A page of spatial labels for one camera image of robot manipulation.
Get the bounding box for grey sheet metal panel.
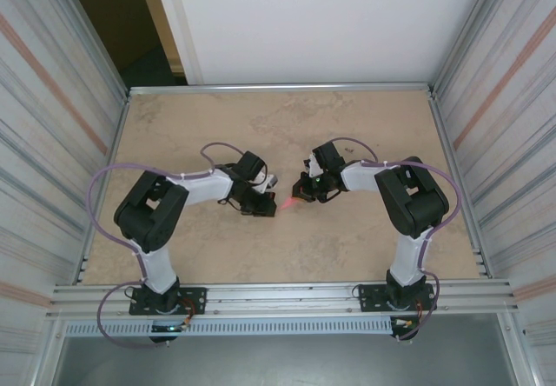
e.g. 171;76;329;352
51;314;520;386

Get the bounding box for translucent corrugated side panel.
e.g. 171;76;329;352
0;0;127;386
436;0;556;386

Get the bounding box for purple cable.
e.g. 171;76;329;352
88;142;244;350
332;137;461;343

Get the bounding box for wide aluminium base rail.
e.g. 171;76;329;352
45;279;520;320

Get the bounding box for aluminium table edge rail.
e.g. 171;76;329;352
427;92;492;279
127;82;438;98
77;92;131;285

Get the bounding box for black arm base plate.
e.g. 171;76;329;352
129;285;208;316
358;282;435;313

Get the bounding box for grey slotted cable duct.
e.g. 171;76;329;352
63;316;394;337

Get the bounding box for aluminium frame post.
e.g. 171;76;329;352
51;0;131;100
499;314;544;386
432;0;509;94
32;316;66;386

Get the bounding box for white door frame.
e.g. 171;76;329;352
149;0;205;86

